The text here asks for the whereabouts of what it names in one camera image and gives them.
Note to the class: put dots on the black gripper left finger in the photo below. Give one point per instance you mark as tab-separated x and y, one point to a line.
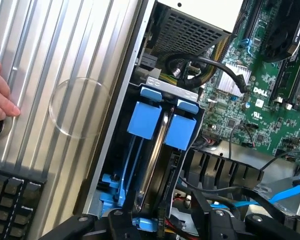
120	225

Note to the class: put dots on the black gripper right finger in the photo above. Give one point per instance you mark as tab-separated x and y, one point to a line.
215	225

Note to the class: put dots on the empty blue disk carrier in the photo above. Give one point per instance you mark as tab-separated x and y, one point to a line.
145	120

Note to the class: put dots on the metal disk bay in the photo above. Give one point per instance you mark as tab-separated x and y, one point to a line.
165	86

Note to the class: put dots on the person's bare hand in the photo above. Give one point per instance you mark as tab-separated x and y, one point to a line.
0	95

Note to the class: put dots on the black keyboard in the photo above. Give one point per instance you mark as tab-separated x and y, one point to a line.
12	205

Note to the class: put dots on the green motherboard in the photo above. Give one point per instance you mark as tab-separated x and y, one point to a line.
240	112

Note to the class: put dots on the open PC case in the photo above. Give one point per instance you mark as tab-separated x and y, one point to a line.
122	82

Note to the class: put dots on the silver chipset heat sink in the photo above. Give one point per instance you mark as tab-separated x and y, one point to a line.
230	80

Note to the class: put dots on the black RAM slot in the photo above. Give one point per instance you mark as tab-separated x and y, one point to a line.
298	90
282	82

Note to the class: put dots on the silver power supply unit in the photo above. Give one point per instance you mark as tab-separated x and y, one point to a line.
190	32

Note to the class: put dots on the black graphics card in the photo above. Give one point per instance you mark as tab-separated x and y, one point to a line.
282	30

